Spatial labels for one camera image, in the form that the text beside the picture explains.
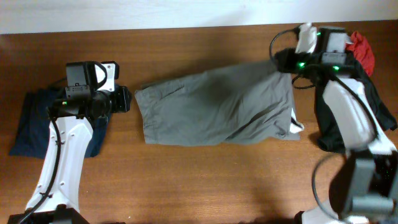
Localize grey shorts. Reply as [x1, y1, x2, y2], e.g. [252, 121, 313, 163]
[135, 60, 304, 146]

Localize navy blue garment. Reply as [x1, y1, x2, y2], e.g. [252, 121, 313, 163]
[8, 88, 109, 159]

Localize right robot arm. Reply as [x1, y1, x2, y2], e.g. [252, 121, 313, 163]
[270, 24, 397, 223]

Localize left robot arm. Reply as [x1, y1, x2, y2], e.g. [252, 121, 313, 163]
[8, 61, 132, 223]

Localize red garment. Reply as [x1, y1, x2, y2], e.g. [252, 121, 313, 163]
[346, 31, 375, 77]

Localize black garment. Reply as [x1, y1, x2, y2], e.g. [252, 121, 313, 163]
[311, 62, 397, 155]

